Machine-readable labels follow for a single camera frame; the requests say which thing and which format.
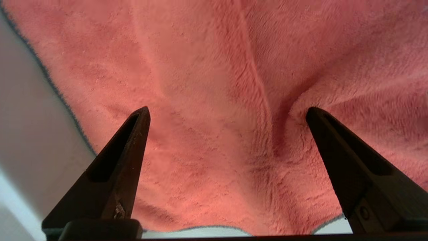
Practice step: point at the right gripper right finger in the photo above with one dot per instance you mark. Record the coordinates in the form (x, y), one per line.
(374, 194)

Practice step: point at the orange microfibre cloth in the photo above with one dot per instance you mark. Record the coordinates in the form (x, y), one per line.
(214, 100)

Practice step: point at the white wash basin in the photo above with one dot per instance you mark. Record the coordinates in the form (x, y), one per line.
(26, 134)

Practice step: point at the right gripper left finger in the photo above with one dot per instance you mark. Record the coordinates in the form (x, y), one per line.
(113, 187)

